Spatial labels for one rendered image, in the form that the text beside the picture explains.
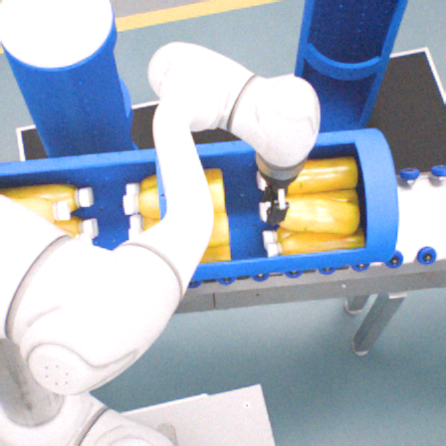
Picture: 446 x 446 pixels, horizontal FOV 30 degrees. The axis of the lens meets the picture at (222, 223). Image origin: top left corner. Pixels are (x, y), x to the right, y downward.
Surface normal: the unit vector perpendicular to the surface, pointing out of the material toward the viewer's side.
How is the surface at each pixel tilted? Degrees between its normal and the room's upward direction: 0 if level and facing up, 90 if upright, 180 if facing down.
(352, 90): 0
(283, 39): 0
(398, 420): 0
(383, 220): 45
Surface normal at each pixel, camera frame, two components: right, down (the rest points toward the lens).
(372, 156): -0.02, -0.53
